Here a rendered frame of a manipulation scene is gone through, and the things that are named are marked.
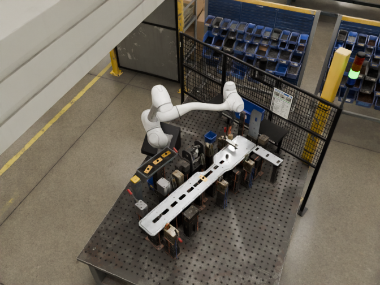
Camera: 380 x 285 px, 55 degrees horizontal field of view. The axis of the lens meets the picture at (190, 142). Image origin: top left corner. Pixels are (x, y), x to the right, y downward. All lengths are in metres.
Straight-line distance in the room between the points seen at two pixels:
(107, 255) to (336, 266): 2.31
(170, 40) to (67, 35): 4.93
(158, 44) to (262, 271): 3.57
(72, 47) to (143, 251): 2.86
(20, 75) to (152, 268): 2.84
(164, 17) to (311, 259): 3.51
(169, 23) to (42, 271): 3.43
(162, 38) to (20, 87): 5.04
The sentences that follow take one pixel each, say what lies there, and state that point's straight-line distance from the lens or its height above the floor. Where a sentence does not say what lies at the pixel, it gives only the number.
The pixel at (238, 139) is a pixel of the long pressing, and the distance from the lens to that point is 3.65.
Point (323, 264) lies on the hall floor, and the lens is 4.20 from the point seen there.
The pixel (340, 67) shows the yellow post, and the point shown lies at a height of 1.89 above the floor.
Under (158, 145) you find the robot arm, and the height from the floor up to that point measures 0.99.
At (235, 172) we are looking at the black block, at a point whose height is 0.99.
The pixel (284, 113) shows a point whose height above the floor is 1.20.
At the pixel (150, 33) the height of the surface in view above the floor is 0.89.
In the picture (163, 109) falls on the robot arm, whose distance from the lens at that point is 3.06.
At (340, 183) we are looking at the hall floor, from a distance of 4.88.
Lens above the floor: 3.58
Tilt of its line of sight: 46 degrees down
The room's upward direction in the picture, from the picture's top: straight up
